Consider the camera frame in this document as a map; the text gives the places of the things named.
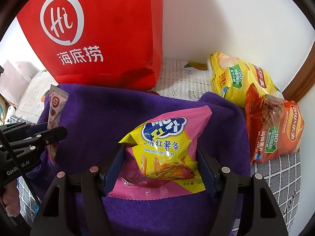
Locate red paper bag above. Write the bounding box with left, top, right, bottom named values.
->
left=16, top=0, right=164, bottom=91

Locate white fruit print sheet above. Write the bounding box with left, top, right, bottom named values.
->
left=15, top=58, right=216, bottom=121

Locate pink yellow sweet potato packet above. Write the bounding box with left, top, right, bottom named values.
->
left=108, top=105, right=212, bottom=199

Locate orange chips bag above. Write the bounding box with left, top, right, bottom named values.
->
left=245, top=84, right=305, bottom=165

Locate yellow chips bag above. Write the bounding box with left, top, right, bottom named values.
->
left=207, top=52, right=283, bottom=109

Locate brown wooden frame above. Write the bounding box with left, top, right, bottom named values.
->
left=282, top=29, right=315, bottom=104

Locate white plush toy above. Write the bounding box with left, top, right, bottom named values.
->
left=0, top=96, right=16, bottom=126

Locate person's left hand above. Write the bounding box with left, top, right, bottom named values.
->
left=0, top=184, right=20, bottom=218

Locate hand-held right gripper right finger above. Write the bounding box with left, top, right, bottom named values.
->
left=195, top=144, right=289, bottom=236

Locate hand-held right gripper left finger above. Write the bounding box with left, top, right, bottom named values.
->
left=30, top=143, right=126, bottom=236

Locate purple towel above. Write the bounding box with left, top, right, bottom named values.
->
left=26, top=84, right=251, bottom=236

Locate grey checked sheet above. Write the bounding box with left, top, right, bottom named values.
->
left=16, top=150, right=302, bottom=236

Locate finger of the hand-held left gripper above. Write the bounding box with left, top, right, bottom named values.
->
left=0, top=122, right=48, bottom=140
left=10, top=126, right=68, bottom=153

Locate pale pink paper bag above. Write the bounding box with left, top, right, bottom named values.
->
left=0, top=60, right=37, bottom=99

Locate long white pink snack stick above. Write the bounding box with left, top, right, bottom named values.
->
left=47, top=84, right=68, bottom=165

